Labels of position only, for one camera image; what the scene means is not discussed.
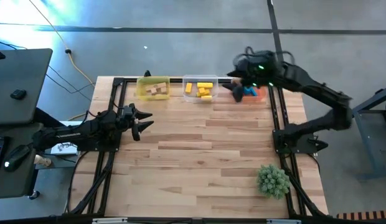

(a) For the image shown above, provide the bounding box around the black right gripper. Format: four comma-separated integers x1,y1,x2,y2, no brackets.
224,50,284,103

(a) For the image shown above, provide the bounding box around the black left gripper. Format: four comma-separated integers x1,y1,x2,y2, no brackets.
118,104,155,141

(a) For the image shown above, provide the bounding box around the clear plastic bin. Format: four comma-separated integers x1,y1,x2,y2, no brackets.
182,74,219,103

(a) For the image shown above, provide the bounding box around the yellow translucent plastic bin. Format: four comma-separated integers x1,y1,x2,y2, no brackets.
136,76,171,101

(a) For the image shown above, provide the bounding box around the orange translucent plastic bin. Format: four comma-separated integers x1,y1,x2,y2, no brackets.
241,85,268,104

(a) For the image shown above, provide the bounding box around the white paper sheet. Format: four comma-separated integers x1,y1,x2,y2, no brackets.
50,141,79,156

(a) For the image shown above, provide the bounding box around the green artificial plant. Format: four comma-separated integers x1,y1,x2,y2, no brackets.
256,164,291,200

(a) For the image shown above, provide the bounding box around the small white object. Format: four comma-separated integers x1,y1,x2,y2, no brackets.
34,154,52,168

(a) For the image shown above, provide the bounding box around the small black device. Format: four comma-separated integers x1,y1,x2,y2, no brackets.
9,89,28,101

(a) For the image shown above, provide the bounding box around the dark grey desk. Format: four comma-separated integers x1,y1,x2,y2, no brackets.
0,48,54,126
0,123,45,200

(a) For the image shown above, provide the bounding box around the grey metal cart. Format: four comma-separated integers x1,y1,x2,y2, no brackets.
336,83,386,183

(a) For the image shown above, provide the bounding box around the black computer mouse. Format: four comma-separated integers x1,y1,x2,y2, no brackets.
2,144,32,173

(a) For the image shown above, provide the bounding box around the black and tan striped object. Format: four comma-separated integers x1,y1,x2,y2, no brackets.
336,210,386,221

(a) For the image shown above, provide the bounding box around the yellow floor cable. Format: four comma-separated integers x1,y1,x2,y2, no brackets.
27,0,96,86

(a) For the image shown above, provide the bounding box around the white bracket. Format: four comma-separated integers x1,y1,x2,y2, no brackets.
92,217,129,224
266,218,302,224

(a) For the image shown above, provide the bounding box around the black floor cable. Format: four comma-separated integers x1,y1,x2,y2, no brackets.
0,39,96,94

